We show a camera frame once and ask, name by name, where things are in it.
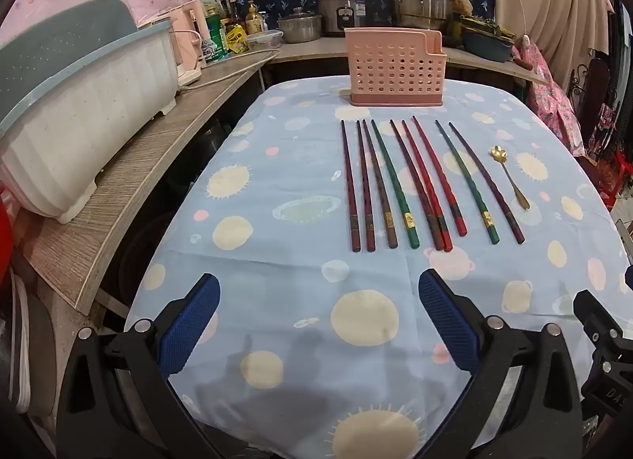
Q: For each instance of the brown chopstick gold band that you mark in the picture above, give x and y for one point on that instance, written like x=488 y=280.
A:
x=380 y=184

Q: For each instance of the white dish drainer teal lid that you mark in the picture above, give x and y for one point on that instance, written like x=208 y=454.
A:
x=74 y=132

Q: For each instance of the yellow pump bottle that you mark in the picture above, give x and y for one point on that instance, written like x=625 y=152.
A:
x=253 y=19

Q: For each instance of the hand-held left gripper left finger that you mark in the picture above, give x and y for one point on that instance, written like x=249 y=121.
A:
x=193 y=320

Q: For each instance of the pink perforated utensil basket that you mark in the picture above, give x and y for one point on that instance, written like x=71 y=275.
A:
x=395 y=68

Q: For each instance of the wood grain shelf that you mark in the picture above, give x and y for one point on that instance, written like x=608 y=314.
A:
x=148 y=157

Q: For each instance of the green chopstick gold band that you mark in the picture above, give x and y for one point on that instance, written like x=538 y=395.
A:
x=394 y=182
x=466 y=182

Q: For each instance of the clear lidded food container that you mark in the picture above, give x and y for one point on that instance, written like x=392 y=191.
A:
x=264 y=39

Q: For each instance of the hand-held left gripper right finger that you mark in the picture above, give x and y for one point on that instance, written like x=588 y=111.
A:
x=445 y=315

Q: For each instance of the black metal chair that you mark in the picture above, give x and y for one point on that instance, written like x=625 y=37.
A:
x=596 y=88

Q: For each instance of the pink floral cloth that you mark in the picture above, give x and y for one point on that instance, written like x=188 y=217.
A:
x=554 y=103

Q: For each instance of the yellow snack packet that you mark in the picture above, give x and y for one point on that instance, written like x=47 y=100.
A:
x=236 y=38

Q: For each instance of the green canister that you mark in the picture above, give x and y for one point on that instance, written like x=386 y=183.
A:
x=215 y=38

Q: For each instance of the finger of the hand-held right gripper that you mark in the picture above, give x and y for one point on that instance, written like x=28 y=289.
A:
x=596 y=318
x=629 y=276

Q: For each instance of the stack of blue yellow bowls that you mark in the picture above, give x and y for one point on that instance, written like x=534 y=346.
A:
x=487 y=41

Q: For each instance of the red plastic stool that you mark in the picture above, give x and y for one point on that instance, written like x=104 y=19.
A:
x=611 y=177

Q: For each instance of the beige curtain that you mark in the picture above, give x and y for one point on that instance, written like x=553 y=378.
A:
x=549 y=4

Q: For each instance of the beige counter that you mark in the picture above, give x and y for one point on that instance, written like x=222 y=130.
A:
x=316 y=47

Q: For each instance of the row of hanging clothes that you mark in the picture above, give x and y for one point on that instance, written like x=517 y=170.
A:
x=620 y=93

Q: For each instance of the white carton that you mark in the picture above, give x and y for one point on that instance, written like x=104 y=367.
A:
x=211 y=3

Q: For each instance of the gold flower spoon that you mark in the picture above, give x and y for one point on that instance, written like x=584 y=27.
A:
x=512 y=182

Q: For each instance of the dark maroon chopstick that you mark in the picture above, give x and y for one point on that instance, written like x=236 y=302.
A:
x=485 y=182

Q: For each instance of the yellowish ginger root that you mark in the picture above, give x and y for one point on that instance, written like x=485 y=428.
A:
x=463 y=5

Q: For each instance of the steel rice cooker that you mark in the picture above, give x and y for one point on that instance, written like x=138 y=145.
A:
x=341 y=9

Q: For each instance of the small steel pot with lid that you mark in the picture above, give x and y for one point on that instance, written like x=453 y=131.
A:
x=299 y=27

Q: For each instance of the dark sauce bottle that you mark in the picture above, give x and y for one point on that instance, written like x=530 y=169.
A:
x=233 y=11

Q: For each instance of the dark red patterned chopstick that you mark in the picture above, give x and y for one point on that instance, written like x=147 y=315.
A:
x=349 y=187
x=365 y=187

